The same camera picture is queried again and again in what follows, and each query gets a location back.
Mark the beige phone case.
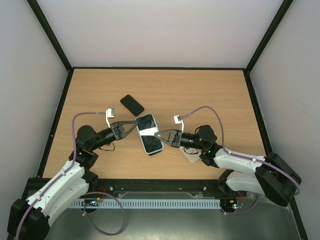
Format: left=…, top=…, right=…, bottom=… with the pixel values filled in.
left=179, top=146, right=201, bottom=164

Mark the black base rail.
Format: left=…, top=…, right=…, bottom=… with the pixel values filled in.
left=88, top=178, right=248, bottom=199

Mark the black phone face down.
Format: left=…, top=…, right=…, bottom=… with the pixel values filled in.
left=120, top=94, right=145, bottom=117

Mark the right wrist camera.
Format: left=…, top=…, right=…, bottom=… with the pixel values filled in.
left=173, top=114, right=185, bottom=133

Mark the purple phone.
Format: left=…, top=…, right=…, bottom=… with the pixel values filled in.
left=148, top=150, right=162, bottom=156

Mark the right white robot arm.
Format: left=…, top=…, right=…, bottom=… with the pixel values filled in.
left=154, top=125, right=302, bottom=207

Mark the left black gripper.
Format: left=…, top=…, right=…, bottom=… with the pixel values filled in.
left=90, top=121, right=138, bottom=151

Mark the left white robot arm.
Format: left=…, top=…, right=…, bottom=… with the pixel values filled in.
left=7, top=120, right=138, bottom=240

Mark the light blue cable duct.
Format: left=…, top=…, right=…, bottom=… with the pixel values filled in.
left=69, top=199, right=221, bottom=210

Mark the light blue phone case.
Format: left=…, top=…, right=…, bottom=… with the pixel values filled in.
left=135, top=113, right=165, bottom=155

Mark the white-edged black phone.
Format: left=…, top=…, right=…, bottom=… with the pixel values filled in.
left=136, top=114, right=164, bottom=153

